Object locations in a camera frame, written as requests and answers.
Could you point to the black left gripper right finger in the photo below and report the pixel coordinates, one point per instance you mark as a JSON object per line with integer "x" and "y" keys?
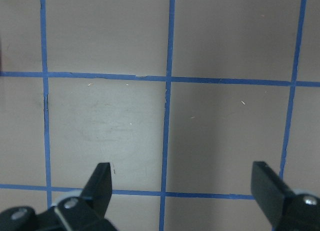
{"x": 285, "y": 209}

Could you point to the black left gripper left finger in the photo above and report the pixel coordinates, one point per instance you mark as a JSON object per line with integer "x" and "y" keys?
{"x": 86, "y": 212}

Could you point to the brown paper mat blue grid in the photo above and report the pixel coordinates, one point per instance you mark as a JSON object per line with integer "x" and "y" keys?
{"x": 179, "y": 96}

